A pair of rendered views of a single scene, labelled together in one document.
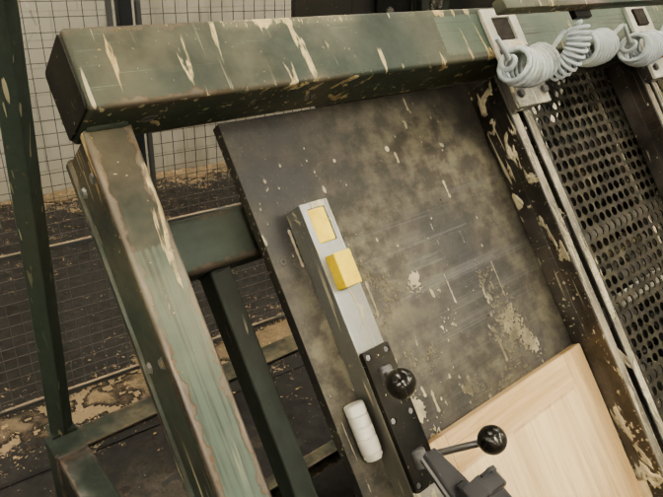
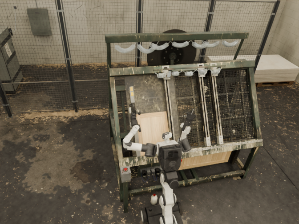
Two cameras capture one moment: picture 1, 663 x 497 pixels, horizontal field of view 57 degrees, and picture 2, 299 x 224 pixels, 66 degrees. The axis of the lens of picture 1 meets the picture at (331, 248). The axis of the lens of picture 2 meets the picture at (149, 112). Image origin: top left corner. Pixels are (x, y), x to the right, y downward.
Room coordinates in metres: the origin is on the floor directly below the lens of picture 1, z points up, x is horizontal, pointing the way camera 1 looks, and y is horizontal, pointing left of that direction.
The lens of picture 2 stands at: (-1.56, -1.36, 3.23)
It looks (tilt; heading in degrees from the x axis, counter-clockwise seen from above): 36 degrees down; 25
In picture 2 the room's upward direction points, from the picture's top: 4 degrees clockwise
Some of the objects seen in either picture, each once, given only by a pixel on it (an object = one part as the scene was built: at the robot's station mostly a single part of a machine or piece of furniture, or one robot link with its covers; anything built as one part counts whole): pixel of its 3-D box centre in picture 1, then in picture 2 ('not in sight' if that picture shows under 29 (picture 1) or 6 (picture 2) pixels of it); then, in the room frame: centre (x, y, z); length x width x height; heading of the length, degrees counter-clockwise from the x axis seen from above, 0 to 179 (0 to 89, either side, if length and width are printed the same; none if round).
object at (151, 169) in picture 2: not in sight; (156, 172); (0.39, -0.63, 0.69); 0.50 x 0.14 x 0.24; 131
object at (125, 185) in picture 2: not in sight; (125, 196); (0.05, -0.34, 0.38); 0.06 x 0.06 x 0.75; 41
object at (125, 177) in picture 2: not in sight; (125, 174); (0.05, -0.34, 0.84); 0.12 x 0.12 x 0.18; 41
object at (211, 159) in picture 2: not in sight; (207, 154); (1.26, -1.13, 0.52); 0.90 x 0.02 x 0.55; 131
